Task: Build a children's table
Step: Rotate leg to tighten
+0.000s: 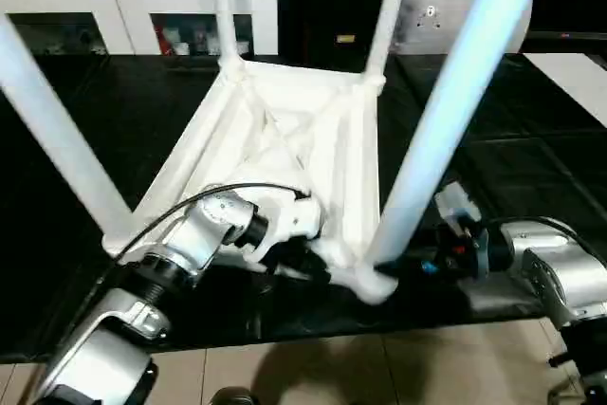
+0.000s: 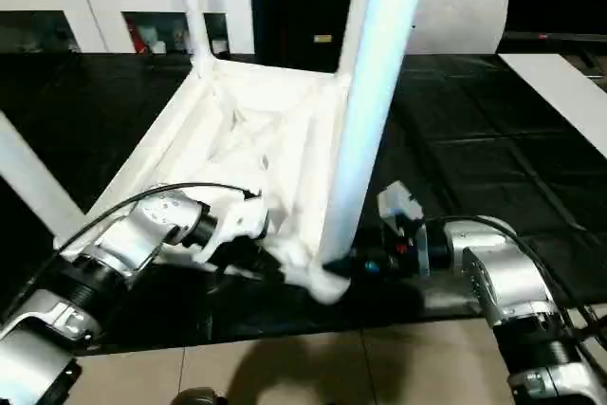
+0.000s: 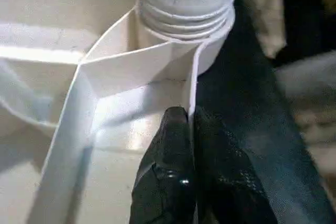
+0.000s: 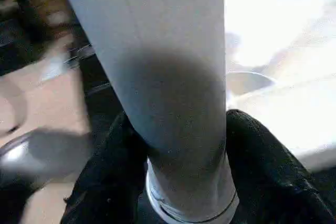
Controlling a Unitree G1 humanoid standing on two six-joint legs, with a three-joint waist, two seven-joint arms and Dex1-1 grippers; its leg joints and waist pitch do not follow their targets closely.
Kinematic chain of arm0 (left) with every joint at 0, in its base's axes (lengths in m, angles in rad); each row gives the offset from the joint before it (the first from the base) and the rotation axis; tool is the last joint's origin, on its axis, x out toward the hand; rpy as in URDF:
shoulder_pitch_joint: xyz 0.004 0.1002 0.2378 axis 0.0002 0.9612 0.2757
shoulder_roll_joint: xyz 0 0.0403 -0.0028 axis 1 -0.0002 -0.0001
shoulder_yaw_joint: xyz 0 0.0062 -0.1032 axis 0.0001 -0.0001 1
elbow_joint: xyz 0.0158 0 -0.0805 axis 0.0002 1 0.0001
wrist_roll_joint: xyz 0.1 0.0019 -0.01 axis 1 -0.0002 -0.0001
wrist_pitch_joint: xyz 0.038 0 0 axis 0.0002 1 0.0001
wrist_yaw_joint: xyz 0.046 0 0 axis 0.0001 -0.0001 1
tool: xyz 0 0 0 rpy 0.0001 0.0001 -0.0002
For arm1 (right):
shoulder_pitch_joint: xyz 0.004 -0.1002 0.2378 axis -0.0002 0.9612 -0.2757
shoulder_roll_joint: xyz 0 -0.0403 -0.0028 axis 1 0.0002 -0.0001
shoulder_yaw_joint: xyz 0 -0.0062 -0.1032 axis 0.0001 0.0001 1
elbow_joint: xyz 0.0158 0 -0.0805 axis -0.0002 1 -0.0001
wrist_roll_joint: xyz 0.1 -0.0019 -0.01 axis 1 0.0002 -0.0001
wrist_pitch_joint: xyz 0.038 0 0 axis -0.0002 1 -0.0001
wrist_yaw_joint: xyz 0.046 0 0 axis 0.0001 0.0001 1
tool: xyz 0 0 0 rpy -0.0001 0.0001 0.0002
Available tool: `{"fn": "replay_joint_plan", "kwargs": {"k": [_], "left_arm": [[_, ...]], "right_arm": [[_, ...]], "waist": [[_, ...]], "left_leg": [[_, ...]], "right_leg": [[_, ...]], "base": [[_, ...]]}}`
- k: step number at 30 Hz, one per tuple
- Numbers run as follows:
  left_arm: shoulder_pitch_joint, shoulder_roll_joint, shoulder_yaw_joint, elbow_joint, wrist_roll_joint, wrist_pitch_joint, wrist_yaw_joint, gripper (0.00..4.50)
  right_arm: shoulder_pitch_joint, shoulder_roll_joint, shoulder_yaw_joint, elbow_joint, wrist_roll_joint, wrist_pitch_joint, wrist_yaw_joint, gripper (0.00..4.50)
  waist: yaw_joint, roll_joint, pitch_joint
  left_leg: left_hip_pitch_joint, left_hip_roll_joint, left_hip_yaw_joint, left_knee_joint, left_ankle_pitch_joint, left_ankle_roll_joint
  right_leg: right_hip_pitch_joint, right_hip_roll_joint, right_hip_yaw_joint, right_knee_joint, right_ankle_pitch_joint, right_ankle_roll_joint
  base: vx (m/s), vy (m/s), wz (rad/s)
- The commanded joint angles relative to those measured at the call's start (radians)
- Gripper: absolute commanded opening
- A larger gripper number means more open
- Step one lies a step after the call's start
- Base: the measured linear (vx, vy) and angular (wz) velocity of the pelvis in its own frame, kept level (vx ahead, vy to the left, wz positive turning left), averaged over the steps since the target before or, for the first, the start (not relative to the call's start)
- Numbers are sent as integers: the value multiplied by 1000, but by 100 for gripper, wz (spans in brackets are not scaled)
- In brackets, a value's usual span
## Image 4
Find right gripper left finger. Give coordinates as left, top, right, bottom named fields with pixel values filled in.
left=61, top=111, right=148, bottom=224

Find white plastic table leg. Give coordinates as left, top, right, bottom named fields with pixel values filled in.
left=55, top=0, right=241, bottom=221

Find white plastic upturned table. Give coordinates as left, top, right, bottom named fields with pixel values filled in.
left=76, top=32, right=336, bottom=224

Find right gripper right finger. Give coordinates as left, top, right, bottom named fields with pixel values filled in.
left=225, top=109, right=336, bottom=224

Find white plastic table top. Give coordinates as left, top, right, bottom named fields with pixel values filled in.
left=145, top=0, right=336, bottom=224

